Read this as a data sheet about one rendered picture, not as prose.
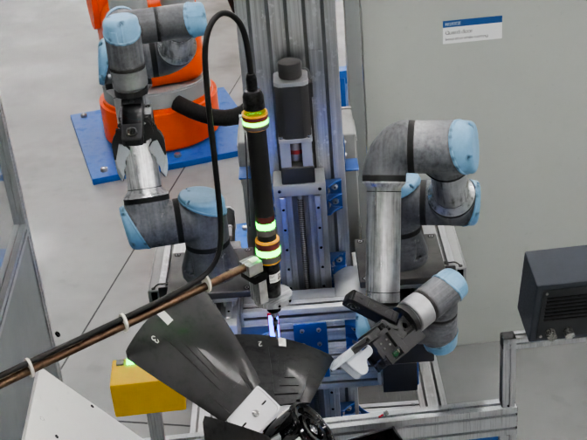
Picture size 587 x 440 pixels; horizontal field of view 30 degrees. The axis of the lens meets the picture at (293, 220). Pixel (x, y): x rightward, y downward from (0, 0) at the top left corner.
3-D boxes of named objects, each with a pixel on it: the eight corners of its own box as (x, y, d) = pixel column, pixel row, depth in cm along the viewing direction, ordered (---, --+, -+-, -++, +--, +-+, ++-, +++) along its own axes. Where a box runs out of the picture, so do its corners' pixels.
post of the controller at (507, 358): (501, 408, 258) (503, 339, 248) (499, 400, 260) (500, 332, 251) (514, 407, 258) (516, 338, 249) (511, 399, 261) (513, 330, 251)
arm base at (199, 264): (184, 257, 295) (180, 226, 290) (240, 254, 295) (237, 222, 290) (180, 288, 282) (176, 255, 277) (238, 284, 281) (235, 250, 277)
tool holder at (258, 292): (261, 319, 192) (256, 271, 187) (237, 304, 197) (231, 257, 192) (300, 299, 197) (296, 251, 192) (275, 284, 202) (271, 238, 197)
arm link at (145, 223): (185, 245, 274) (152, 27, 269) (125, 255, 272) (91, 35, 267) (183, 241, 286) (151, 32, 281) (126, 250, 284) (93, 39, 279)
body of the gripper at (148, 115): (156, 127, 242) (149, 77, 236) (155, 144, 235) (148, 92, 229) (122, 131, 242) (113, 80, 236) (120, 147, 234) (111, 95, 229)
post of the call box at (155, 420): (152, 447, 255) (144, 404, 249) (152, 438, 258) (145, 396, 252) (165, 445, 255) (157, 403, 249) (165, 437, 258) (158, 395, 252)
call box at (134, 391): (116, 422, 246) (108, 385, 241) (119, 395, 255) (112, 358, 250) (187, 415, 247) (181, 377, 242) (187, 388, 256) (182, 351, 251)
